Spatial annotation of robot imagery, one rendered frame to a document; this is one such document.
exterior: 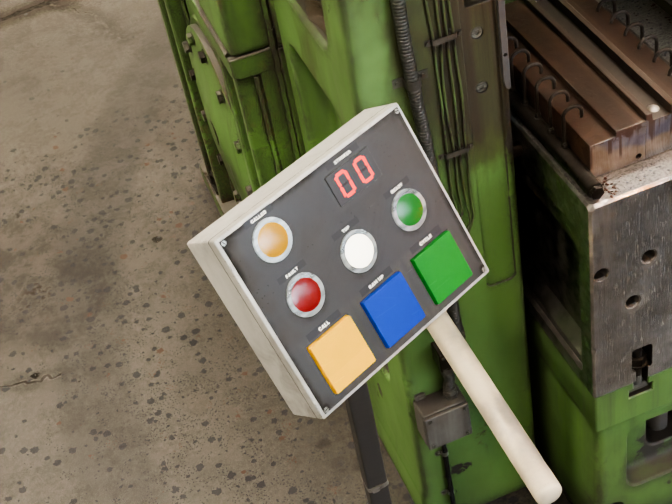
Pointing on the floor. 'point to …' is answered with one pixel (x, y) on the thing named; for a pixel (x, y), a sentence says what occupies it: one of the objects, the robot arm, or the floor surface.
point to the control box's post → (367, 444)
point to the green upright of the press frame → (510, 341)
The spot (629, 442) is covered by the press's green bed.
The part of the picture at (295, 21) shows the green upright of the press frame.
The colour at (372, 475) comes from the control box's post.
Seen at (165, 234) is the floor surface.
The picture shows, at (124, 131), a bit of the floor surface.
